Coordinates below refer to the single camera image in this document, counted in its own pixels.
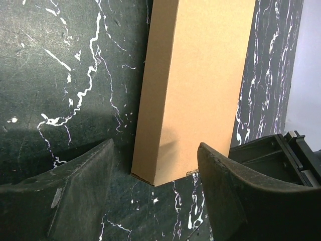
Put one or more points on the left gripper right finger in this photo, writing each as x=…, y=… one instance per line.
x=243, y=204

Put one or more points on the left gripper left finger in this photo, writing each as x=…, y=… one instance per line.
x=65, y=203

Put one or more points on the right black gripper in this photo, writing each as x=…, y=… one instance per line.
x=284, y=157

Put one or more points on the cardboard box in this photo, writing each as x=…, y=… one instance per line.
x=192, y=76

